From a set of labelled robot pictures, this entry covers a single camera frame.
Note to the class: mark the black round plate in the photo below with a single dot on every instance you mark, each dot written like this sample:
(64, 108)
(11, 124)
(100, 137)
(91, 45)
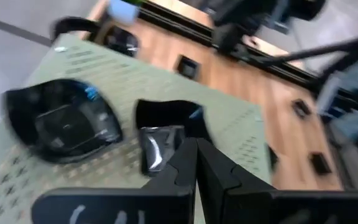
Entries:
(121, 42)

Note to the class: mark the black office chair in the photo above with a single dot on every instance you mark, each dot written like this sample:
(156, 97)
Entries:
(73, 22)

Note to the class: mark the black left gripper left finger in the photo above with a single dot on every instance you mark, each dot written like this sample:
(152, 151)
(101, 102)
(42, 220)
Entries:
(120, 208)

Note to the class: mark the black table edge rail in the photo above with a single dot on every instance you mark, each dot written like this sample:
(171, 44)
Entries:
(291, 74)

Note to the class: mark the pale green perforated metal shelf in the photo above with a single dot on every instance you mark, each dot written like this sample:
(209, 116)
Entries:
(120, 81)

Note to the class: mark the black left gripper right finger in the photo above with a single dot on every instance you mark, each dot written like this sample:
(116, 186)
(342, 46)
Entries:
(275, 208)

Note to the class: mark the black metal frame strut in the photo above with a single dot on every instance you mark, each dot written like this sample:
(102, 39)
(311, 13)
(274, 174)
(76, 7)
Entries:
(322, 51)

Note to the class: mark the green plant in white pot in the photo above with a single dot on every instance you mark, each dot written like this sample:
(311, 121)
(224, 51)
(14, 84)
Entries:
(123, 11)

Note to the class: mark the small black rectangular plate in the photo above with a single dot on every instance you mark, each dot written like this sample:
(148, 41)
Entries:
(273, 158)
(320, 163)
(187, 68)
(301, 109)

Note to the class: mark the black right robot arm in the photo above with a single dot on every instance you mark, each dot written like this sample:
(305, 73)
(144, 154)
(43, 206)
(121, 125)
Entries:
(228, 34)

